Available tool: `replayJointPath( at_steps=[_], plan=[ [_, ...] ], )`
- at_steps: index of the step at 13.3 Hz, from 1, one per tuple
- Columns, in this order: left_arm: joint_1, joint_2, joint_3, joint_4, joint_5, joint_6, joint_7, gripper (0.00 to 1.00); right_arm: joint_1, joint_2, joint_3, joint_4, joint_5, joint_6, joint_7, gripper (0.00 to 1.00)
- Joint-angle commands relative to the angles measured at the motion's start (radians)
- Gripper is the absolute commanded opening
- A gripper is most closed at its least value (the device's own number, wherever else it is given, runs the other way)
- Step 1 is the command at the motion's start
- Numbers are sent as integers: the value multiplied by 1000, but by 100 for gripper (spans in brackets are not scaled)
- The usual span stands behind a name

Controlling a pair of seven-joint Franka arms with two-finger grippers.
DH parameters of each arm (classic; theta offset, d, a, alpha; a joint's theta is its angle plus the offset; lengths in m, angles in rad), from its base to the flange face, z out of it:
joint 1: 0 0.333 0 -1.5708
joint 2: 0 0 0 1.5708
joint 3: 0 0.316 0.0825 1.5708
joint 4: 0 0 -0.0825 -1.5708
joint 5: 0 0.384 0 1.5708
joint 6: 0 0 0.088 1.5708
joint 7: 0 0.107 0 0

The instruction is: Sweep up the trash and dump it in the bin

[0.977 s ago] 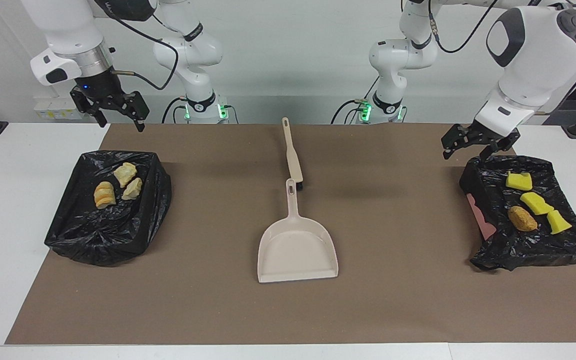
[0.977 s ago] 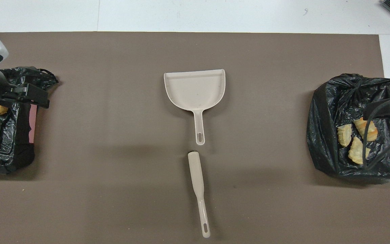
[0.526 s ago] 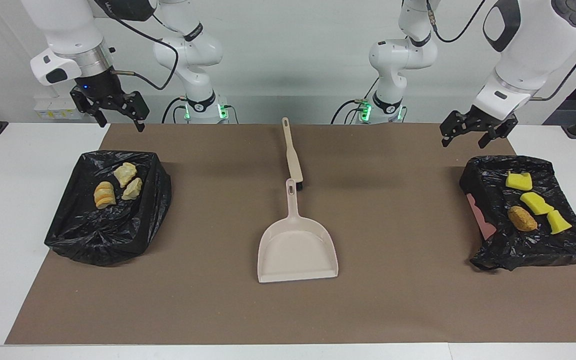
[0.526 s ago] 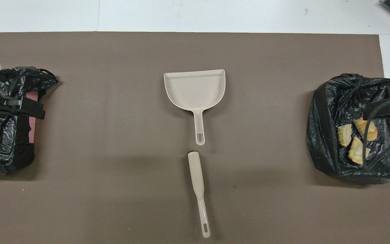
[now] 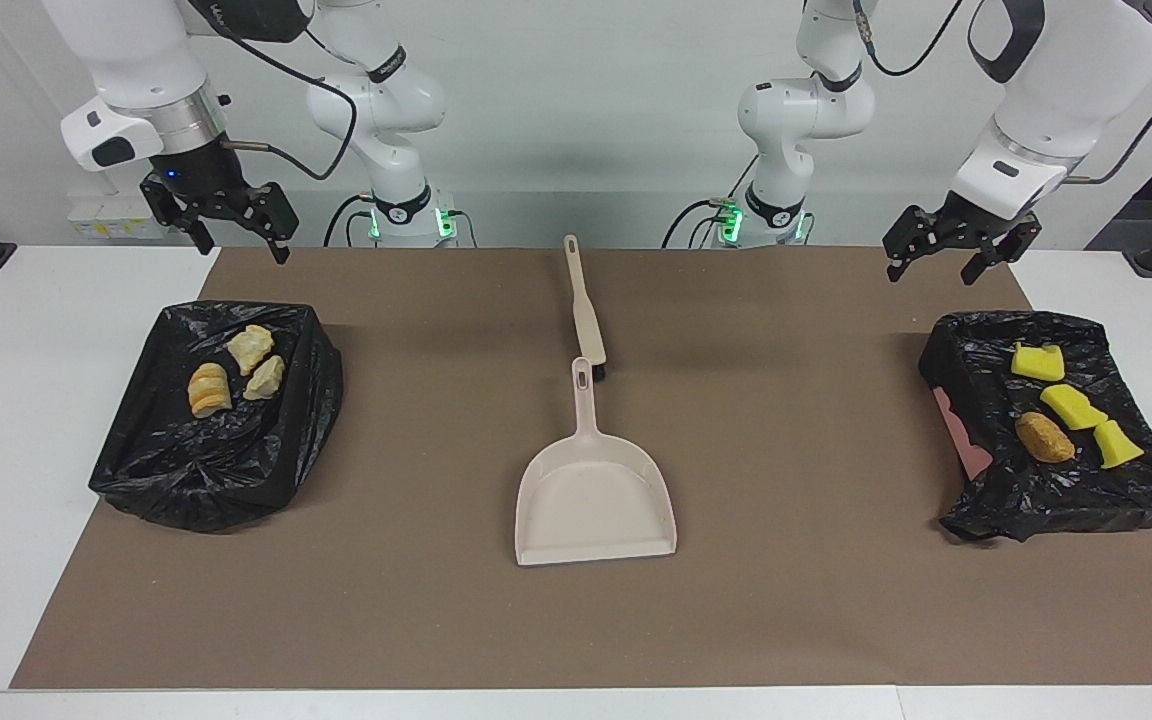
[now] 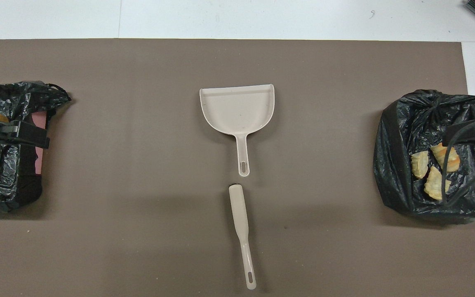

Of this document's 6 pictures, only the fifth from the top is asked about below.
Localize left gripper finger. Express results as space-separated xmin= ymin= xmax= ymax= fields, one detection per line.
xmin=883 ymin=203 xmax=937 ymax=285
xmin=959 ymin=236 xmax=1027 ymax=287

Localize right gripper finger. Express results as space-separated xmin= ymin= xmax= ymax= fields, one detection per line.
xmin=241 ymin=180 xmax=298 ymax=266
xmin=141 ymin=175 xmax=217 ymax=256

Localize yellow sponge piece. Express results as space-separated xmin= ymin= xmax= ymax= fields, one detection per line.
xmin=1011 ymin=342 xmax=1067 ymax=383
xmin=1093 ymin=419 xmax=1146 ymax=470

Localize pale bread chunk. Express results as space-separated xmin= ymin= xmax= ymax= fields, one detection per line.
xmin=227 ymin=324 xmax=276 ymax=377
xmin=243 ymin=355 xmax=287 ymax=402

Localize yellow food pieces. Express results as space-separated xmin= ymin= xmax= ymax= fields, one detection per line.
xmin=1039 ymin=384 xmax=1110 ymax=432

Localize striped orange bread piece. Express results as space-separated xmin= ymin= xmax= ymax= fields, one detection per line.
xmin=187 ymin=362 xmax=235 ymax=419

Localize brown crumbly nugget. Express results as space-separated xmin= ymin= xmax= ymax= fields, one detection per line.
xmin=1015 ymin=411 xmax=1077 ymax=464

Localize beige hand brush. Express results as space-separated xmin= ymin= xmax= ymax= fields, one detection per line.
xmin=563 ymin=234 xmax=609 ymax=383

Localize beige plastic dustpan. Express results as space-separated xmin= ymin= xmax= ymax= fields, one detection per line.
xmin=515 ymin=357 xmax=678 ymax=568

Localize pink bin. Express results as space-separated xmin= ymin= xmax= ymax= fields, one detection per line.
xmin=933 ymin=388 xmax=994 ymax=481

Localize black bag lined bin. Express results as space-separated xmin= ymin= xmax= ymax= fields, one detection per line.
xmin=88 ymin=300 xmax=345 ymax=533

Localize right black bag bin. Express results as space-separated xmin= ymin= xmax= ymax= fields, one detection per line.
xmin=919 ymin=310 xmax=1152 ymax=543

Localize white power strip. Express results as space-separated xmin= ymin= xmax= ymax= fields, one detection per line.
xmin=66 ymin=190 xmax=177 ymax=241

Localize brown paper table mat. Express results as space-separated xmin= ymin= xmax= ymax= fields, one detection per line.
xmin=9 ymin=246 xmax=1152 ymax=691

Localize black base cable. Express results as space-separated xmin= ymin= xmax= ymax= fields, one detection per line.
xmin=324 ymin=195 xmax=377 ymax=248
xmin=661 ymin=155 xmax=749 ymax=249

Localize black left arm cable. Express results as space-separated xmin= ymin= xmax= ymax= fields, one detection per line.
xmin=851 ymin=0 xmax=1152 ymax=186

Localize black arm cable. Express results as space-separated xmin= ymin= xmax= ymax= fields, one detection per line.
xmin=851 ymin=0 xmax=1152 ymax=186
xmin=186 ymin=0 xmax=357 ymax=183

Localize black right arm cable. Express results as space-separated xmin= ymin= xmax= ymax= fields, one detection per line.
xmin=186 ymin=0 xmax=357 ymax=183

